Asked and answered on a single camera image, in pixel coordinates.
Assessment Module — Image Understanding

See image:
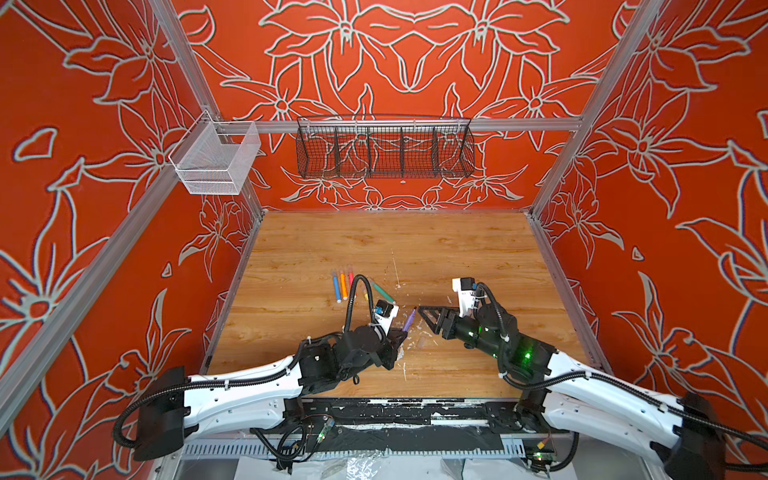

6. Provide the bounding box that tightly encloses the blue highlighter pen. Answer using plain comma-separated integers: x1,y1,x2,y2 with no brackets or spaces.
331,272,343,303

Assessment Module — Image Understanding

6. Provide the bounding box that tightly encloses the purple highlighter pen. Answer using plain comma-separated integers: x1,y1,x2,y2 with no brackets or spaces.
402,307,418,332

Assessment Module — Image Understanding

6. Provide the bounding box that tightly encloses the orange highlighter pen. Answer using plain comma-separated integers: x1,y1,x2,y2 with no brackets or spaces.
338,270,349,300

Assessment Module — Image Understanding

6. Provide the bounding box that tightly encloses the green highlighter pen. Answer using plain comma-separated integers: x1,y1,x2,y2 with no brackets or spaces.
370,280,396,304

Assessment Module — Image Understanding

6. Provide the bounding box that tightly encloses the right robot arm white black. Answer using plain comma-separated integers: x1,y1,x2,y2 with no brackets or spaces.
417,300,767,479

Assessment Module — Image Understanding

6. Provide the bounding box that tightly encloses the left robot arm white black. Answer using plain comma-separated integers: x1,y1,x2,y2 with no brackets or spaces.
112,325,408,462

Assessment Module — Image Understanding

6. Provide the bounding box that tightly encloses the white mesh basket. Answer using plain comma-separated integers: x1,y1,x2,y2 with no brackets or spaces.
169,120,261,196

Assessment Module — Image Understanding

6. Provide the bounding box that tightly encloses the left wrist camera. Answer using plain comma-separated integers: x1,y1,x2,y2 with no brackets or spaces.
373,300,399,334

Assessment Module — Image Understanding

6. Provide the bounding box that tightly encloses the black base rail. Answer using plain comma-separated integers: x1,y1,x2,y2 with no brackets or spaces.
260,397,572,438

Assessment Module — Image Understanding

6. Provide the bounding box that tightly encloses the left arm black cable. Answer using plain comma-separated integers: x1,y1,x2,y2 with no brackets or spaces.
343,274,376,334

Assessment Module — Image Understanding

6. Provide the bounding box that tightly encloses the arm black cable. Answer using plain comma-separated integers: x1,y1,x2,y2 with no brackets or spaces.
343,274,376,334
476,281,768,472

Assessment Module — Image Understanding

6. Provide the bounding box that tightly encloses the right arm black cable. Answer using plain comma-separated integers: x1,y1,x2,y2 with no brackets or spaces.
476,281,768,472

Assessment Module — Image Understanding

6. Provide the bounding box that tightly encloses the black wire basket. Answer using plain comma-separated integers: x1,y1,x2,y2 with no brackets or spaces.
295,114,477,180

